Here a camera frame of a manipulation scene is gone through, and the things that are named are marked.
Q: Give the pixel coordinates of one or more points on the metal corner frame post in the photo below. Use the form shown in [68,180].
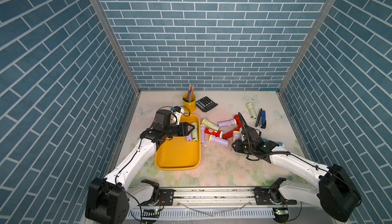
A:
[323,13]
[97,6]

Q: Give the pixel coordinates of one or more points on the lilac flashlight yellow head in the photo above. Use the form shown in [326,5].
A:
[221,141]

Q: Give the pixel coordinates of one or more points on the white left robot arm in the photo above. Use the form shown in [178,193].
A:
[122,175]

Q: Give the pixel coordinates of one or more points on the black calculator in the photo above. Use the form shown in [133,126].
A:
[205,104]

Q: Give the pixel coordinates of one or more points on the red flashlight white head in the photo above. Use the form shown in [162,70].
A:
[214,132]

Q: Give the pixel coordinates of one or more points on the pale green flashlight far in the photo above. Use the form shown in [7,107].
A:
[251,111]

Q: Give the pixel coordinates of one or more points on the aluminium front rail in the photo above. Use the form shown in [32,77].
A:
[205,205]

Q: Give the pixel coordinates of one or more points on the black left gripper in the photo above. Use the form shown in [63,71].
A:
[182,127]

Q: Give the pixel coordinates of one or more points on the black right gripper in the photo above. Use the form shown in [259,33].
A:
[236,146]

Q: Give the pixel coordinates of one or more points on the pale green flashlight yellow head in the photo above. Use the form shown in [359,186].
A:
[195,133]

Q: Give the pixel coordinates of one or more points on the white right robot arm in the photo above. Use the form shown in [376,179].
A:
[328,187]

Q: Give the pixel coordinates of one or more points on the yellow pencil cup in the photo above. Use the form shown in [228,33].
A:
[190,104]

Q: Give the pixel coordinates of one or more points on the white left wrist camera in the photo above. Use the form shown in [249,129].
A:
[177,112]

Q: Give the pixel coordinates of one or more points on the yellow plastic tray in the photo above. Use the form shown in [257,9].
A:
[176,154]

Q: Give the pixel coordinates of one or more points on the blue black stapler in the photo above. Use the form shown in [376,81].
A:
[261,119]

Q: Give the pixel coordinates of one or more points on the metal corner frame post right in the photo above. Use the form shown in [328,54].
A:
[323,13]

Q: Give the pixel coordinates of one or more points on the coloured pencils bunch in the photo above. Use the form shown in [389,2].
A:
[190,93]

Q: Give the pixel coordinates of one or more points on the metal corner frame post left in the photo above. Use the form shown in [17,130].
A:
[97,6]

